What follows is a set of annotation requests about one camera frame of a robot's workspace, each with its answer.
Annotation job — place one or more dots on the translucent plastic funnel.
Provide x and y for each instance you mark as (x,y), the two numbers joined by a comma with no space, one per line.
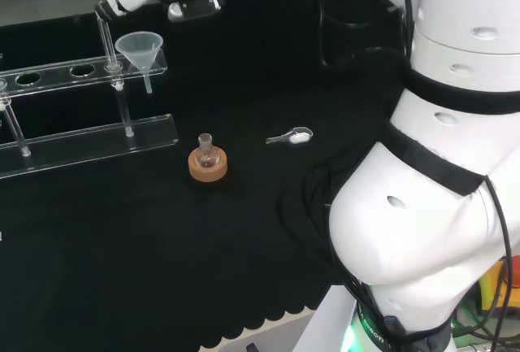
(140,49)

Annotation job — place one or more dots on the clear acrylic funnel stand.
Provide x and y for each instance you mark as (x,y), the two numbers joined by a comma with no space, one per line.
(93,144)

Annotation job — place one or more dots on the small round-bottom glass flask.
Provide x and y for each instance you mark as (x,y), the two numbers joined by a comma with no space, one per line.
(206,157)

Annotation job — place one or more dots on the black bench cloth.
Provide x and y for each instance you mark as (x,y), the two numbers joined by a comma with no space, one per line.
(162,246)

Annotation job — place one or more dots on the pale board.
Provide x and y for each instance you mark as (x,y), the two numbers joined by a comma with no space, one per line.
(276,335)

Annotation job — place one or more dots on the yellow stop button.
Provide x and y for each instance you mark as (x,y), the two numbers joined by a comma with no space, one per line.
(489,295)

